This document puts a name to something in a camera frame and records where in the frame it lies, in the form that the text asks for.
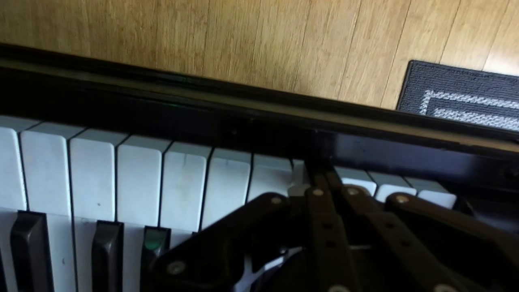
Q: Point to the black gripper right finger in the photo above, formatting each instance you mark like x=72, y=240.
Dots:
x=428, y=237

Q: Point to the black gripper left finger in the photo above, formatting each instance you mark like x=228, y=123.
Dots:
x=238, y=232

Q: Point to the black upright piano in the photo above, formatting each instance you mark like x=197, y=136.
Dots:
x=163, y=123

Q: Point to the black rug with white border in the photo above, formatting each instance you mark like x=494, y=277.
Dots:
x=465, y=97

